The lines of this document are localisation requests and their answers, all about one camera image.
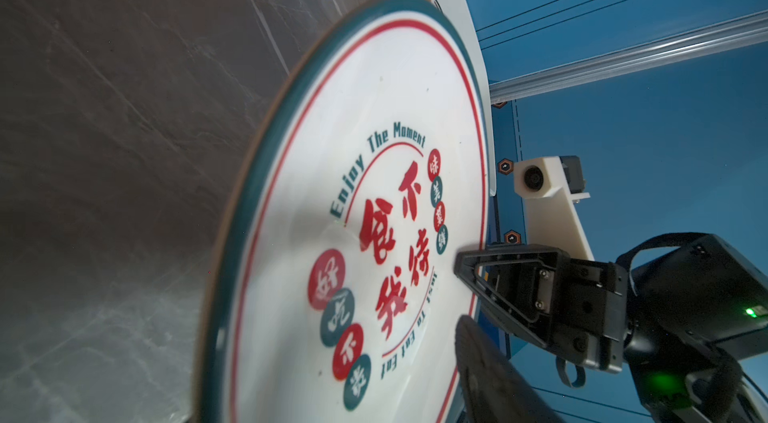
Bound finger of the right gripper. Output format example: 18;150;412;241
454;245;570;347

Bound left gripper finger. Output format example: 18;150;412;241
455;315;562;422

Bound right aluminium corner post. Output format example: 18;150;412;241
490;11;767;107

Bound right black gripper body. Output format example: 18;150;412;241
545;233;767;422

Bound large plate red characters circles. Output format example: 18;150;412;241
192;0;490;422

